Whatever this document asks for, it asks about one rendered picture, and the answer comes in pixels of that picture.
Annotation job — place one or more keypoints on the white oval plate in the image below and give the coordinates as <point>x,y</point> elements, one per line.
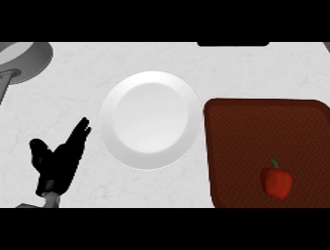
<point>150,120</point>

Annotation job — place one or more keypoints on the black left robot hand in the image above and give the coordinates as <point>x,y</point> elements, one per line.
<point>58,162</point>

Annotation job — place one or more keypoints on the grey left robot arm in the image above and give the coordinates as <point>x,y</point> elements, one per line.
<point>41,201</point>

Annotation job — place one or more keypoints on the dark red tray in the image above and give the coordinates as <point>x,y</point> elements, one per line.
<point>276,143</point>

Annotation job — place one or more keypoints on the black appliance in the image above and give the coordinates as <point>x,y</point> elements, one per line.
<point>232,44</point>

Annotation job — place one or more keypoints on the red bell pepper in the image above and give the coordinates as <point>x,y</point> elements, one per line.
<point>276,182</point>

